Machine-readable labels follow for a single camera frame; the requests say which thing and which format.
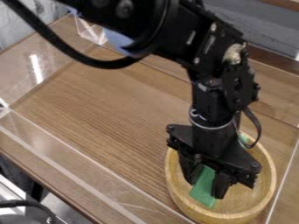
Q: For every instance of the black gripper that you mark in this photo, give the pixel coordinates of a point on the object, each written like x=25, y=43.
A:
x=209, y=140

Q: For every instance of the green rectangular block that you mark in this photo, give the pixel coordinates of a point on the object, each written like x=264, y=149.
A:
x=202, y=186

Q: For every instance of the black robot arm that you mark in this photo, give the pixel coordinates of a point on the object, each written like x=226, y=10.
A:
x=183, y=32

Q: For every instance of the brown wooden bowl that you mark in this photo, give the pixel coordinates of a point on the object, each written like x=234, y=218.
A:
x=242, y=205

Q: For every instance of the black metal table bracket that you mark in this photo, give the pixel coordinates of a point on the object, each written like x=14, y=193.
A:
x=41, y=216

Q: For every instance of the clear acrylic corner bracket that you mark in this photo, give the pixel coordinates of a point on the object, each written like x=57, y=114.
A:
x=91, y=32

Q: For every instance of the clear acrylic tray wall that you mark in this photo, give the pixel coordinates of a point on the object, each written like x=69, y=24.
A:
x=85, y=130

